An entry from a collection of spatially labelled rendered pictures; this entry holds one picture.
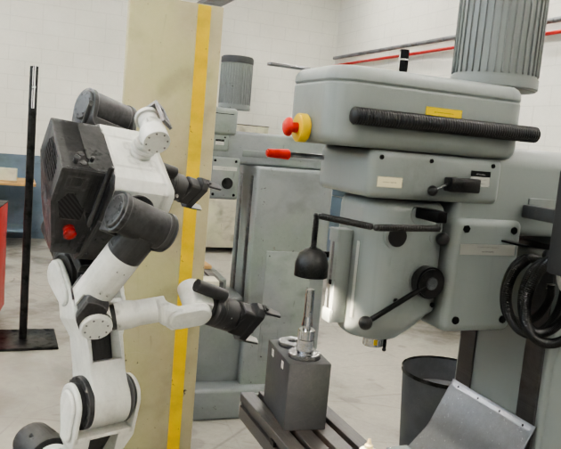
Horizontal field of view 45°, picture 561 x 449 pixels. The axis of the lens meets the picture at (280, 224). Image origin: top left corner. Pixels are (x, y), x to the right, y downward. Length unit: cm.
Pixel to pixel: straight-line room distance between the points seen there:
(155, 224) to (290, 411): 65
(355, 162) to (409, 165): 11
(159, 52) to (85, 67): 731
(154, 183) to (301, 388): 67
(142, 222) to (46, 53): 890
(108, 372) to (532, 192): 116
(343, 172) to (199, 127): 173
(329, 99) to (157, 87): 182
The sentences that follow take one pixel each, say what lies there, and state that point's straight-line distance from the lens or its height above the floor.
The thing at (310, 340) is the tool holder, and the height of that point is 120.
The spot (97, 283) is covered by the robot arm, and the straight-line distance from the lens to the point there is 163.
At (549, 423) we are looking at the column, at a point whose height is 113.
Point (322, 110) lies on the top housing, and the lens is 138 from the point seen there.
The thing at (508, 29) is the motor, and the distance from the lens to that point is 162.
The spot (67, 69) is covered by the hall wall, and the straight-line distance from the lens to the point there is 1037.
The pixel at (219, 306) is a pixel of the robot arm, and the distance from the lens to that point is 178.
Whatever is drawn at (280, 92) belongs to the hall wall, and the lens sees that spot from 1112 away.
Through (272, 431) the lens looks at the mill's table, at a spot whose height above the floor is 95.
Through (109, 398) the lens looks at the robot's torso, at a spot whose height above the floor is 102.
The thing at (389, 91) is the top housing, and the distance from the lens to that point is 139.
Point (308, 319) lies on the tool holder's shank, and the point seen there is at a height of 126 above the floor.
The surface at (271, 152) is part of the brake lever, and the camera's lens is 151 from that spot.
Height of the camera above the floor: 173
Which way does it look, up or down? 7 degrees down
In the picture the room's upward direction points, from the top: 5 degrees clockwise
